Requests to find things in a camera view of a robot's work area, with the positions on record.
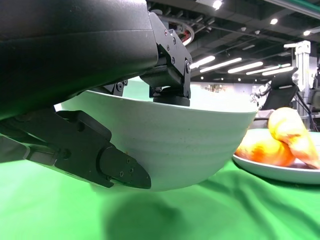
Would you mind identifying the black office chair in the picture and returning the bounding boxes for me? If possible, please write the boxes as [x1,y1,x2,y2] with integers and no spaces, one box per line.
[261,74,300,111]

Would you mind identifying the lavender round plate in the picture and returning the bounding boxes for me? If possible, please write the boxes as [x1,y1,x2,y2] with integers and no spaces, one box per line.
[232,128,320,185]

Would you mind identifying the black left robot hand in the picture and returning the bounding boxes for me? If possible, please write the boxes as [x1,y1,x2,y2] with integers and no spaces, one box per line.
[0,0,193,190]

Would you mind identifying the round striped orange bread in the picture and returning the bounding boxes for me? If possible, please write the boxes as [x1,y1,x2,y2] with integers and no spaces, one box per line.
[267,107,320,170]

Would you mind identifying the grey round bowl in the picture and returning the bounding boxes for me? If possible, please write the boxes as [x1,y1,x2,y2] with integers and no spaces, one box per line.
[53,77,258,193]

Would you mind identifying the long ridged orange bread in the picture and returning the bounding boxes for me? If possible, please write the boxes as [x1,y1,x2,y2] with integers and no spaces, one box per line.
[236,136,296,168]

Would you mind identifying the green tablecloth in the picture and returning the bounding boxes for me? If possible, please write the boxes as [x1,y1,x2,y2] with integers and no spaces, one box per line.
[0,157,320,240]

